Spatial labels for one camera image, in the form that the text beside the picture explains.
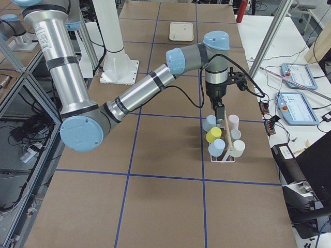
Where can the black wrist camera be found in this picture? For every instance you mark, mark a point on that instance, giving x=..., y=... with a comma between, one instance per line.
x=238, y=78

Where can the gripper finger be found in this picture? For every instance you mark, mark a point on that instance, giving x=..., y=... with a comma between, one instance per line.
x=219, y=112

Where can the grey plastic cup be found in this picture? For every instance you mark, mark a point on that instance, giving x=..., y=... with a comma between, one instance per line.
x=235, y=134

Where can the yellow plastic cup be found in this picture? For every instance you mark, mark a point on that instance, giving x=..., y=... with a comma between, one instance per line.
x=213, y=134

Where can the far teach pendant tablet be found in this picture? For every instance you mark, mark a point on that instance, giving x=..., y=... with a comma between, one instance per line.
x=300, y=74

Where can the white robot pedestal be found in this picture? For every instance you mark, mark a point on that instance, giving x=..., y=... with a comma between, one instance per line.
x=118, y=68

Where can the cream serving tray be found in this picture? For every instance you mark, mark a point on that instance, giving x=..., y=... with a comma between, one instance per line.
x=181, y=31

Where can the black monitor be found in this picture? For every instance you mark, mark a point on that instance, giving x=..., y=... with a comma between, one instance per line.
x=314, y=162

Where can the pale cream plastic cup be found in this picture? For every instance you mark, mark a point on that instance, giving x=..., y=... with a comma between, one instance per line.
x=238, y=148

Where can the metal reacher grabber stick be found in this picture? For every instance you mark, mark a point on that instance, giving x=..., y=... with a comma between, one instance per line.
x=296, y=84

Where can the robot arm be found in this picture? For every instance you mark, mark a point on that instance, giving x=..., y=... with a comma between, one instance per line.
x=90, y=113
x=23, y=41

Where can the red bottle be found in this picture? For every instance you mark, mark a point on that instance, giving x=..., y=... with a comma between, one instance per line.
x=242, y=10

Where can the teach pendant tablet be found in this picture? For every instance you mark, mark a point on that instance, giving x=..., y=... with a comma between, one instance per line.
x=295, y=109
x=300, y=74

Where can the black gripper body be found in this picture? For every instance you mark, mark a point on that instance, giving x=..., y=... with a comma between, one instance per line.
x=216, y=91

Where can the black box device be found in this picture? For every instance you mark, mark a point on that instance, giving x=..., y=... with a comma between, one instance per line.
x=287, y=163

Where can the aluminium frame post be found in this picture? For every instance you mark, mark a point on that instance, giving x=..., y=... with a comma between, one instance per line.
x=270, y=35

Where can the near teach pendant tablet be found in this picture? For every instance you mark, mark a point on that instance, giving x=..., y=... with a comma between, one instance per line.
x=295, y=109

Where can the white wire cup rack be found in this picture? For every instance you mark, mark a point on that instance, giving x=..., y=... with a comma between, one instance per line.
x=226, y=156

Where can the light blue plastic cup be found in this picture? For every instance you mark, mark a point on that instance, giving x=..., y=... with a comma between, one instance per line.
x=216, y=148

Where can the pink plastic cup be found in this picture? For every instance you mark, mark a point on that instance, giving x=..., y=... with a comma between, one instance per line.
x=233, y=122

